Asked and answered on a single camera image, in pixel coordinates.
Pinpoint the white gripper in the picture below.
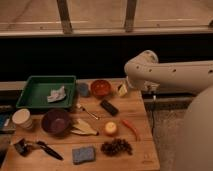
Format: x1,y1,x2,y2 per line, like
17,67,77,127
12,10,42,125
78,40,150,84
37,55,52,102
117,79,159,97

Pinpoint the black eraser block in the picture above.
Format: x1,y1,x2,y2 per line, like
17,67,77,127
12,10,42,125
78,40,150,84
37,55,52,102
100,100,119,116

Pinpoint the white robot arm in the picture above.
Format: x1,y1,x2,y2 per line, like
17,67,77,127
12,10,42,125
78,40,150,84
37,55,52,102
124,50,213,171

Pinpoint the orange bowl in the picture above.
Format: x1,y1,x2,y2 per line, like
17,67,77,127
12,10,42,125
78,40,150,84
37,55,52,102
90,80,111,98

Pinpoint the purple bowl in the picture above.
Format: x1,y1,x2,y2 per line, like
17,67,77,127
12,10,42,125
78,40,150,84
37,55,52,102
41,108,71,135

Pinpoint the orange carrot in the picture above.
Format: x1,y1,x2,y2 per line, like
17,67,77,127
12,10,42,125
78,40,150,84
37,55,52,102
121,119,140,141

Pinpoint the small blue sponge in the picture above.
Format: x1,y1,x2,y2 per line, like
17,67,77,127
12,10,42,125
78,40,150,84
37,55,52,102
77,83,89,97

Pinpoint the yellow apple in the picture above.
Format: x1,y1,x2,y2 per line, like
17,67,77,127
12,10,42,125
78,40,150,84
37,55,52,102
104,122,118,136

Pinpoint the metal fork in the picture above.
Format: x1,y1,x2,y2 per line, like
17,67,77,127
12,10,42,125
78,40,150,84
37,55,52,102
76,103,100,120

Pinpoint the pine cone cluster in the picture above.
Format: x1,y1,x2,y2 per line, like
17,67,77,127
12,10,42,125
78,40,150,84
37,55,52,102
101,139,132,156

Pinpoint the crumpled white cloth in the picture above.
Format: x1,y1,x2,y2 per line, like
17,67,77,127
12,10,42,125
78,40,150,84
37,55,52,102
47,86,66,103

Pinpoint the blue rectangular sponge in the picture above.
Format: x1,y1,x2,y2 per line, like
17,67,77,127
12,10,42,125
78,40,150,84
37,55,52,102
72,146,95,165

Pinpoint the green plastic tray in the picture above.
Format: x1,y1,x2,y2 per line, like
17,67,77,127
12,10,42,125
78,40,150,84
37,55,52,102
16,75,76,109

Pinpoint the white paper cup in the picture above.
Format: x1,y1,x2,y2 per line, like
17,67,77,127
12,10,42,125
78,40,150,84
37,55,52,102
12,109,33,130

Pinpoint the black binder clip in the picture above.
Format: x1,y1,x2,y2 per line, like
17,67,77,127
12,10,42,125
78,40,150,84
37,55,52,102
13,139,29,156

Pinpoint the black handled brush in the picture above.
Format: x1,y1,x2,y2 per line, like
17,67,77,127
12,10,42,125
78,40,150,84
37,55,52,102
36,141,63,160

